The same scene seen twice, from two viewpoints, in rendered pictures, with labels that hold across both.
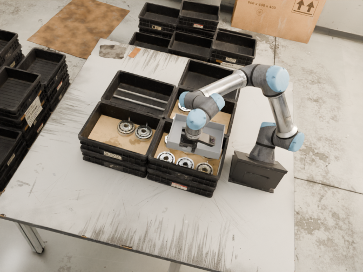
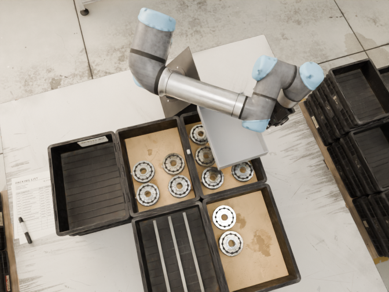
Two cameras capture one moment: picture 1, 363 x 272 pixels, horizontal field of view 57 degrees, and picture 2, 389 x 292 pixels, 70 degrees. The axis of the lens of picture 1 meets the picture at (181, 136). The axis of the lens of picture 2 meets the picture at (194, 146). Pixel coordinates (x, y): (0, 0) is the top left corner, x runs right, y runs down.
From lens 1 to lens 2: 1.44 m
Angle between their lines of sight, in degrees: 49
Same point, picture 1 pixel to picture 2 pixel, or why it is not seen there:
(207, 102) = (283, 69)
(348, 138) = (14, 65)
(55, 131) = not seen: outside the picture
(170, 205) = not seen: hidden behind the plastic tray
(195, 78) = (81, 214)
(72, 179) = (309, 263)
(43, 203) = (351, 270)
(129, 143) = (246, 224)
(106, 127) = (243, 270)
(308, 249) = not seen: hidden behind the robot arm
